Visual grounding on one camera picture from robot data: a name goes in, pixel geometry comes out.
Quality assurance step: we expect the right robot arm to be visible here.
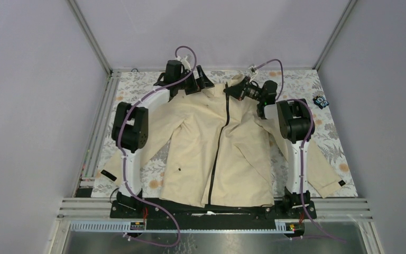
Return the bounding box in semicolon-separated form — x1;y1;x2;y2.
224;77;315;218

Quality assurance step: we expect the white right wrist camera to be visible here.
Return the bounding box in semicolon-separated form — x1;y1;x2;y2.
248;66;258;79

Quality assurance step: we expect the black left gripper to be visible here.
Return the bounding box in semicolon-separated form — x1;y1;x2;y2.
176;65;214;95

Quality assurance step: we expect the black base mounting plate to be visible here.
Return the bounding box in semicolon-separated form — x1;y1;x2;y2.
110;198;317;229

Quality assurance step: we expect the small blue black tag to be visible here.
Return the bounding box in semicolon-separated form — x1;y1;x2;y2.
312;95;329;110

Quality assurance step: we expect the floral patterned table cloth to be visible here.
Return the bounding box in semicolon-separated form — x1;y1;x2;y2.
91;69;358;198

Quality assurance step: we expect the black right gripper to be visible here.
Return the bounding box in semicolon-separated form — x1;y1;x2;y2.
223;76;264;103

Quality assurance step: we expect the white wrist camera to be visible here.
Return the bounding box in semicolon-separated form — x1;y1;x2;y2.
248;66;258;79
177;54;192;69

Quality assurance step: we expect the beige zip-up jacket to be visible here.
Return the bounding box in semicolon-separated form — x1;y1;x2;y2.
96;74;347;208

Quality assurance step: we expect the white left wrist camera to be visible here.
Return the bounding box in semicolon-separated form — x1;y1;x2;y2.
177;54;192;69

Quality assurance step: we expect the slotted grey cable duct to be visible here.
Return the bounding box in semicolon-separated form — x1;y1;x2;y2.
70;217;299;234

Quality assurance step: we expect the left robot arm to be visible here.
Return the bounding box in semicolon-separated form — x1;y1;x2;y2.
112;59;214;217

